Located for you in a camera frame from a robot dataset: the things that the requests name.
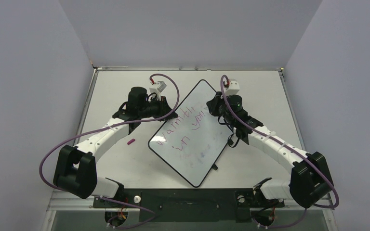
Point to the aluminium frame rail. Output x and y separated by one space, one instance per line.
64 201

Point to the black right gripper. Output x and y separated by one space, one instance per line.
217 104

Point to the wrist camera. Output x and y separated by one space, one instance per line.
157 87
232 88

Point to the magenta marker cap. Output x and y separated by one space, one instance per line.
130 141

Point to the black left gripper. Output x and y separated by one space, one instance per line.
161 103

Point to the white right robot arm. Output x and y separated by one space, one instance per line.
310 176

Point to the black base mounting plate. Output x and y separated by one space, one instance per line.
188 205

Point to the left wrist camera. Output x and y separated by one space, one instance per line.
157 87

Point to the black framed whiteboard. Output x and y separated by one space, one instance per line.
191 143

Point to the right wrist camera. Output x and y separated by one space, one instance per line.
232 88

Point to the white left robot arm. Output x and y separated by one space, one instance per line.
76 169

